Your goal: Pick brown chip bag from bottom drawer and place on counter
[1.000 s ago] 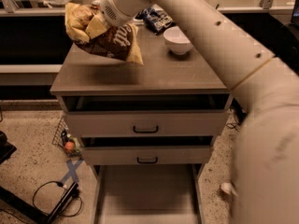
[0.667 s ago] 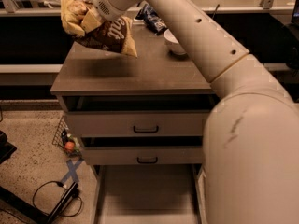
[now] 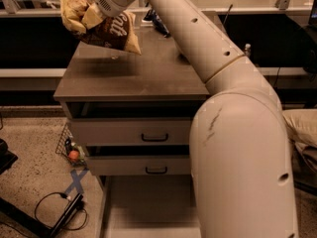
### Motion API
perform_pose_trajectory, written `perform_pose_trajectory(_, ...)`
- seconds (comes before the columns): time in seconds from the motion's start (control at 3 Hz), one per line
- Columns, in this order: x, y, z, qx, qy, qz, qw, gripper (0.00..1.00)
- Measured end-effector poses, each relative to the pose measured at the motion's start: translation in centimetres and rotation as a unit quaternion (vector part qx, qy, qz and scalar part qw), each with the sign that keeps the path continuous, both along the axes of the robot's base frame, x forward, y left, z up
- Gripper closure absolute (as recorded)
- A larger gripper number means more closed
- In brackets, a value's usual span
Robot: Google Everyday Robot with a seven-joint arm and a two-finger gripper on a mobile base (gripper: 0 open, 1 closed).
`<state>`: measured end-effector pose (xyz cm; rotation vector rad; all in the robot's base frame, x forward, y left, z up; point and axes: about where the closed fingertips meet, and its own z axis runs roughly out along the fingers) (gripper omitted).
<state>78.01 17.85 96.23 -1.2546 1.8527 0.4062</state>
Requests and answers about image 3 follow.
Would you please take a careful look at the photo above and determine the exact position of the grey drawer cabinet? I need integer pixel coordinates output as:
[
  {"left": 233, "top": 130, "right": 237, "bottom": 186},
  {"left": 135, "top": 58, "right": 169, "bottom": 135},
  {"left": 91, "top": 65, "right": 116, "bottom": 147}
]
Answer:
[{"left": 54, "top": 22, "right": 207, "bottom": 238}]

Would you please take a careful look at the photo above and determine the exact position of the person in beige trousers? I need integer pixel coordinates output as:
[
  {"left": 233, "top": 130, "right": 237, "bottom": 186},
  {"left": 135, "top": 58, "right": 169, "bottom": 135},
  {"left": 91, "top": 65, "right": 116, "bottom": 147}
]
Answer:
[{"left": 282, "top": 109, "right": 317, "bottom": 173}]

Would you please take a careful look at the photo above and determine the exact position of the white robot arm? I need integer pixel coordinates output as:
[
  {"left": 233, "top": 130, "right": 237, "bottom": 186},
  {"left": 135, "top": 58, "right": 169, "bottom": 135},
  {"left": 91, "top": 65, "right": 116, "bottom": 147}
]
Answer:
[{"left": 95, "top": 0, "right": 299, "bottom": 238}]

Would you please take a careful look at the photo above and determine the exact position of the wire basket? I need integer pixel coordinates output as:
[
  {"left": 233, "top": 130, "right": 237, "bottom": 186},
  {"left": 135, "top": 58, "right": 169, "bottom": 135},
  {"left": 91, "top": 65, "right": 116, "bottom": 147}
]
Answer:
[{"left": 55, "top": 124, "right": 86, "bottom": 167}]

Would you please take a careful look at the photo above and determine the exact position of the brown chip bag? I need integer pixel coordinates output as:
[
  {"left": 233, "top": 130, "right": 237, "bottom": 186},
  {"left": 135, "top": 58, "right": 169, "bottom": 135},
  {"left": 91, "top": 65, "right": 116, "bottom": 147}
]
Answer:
[{"left": 60, "top": 0, "right": 141, "bottom": 55}]

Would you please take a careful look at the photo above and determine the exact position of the black table leg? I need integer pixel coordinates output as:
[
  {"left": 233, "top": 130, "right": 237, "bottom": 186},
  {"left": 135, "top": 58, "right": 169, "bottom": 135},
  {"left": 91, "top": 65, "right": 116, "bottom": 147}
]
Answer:
[{"left": 0, "top": 192, "right": 83, "bottom": 238}]

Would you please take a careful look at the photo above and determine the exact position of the middle drawer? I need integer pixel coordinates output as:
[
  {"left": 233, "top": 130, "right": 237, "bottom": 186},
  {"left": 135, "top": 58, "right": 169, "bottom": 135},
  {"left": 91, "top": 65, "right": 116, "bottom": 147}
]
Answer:
[{"left": 85, "top": 145, "right": 190, "bottom": 176}]

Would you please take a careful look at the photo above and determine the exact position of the drawer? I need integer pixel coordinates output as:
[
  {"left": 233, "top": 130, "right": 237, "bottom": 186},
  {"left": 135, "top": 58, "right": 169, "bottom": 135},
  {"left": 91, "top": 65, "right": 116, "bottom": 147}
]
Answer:
[
  {"left": 69, "top": 100, "right": 202, "bottom": 146},
  {"left": 85, "top": 145, "right": 190, "bottom": 176},
  {"left": 100, "top": 175, "right": 201, "bottom": 238}
]

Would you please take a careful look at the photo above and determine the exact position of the blue chip bag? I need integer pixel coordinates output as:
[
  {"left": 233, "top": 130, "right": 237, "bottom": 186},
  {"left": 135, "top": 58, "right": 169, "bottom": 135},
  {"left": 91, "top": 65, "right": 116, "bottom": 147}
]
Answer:
[{"left": 143, "top": 9, "right": 170, "bottom": 38}]

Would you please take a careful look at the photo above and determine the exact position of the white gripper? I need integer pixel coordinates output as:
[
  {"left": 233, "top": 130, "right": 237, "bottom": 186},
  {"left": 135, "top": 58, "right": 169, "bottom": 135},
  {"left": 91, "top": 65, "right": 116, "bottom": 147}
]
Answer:
[{"left": 81, "top": 0, "right": 135, "bottom": 30}]

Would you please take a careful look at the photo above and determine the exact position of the bottom drawer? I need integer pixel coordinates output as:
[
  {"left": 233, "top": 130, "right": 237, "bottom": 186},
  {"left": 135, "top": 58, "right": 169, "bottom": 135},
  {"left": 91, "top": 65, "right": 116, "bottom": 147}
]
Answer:
[{"left": 100, "top": 175, "right": 201, "bottom": 238}]

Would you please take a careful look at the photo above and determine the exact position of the clear water bottle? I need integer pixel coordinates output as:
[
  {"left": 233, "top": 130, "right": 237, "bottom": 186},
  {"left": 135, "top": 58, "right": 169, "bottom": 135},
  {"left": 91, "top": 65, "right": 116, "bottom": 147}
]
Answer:
[{"left": 244, "top": 44, "right": 251, "bottom": 58}]

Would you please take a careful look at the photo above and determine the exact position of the top drawer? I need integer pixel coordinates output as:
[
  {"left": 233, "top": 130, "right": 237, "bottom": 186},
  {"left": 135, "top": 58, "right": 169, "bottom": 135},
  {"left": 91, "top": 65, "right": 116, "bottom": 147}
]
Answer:
[{"left": 69, "top": 100, "right": 202, "bottom": 146}]

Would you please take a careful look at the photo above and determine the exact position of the black floor cable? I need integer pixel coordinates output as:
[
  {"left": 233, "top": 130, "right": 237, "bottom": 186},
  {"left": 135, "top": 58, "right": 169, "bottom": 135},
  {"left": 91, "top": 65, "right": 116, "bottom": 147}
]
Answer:
[{"left": 34, "top": 191, "right": 89, "bottom": 232}]

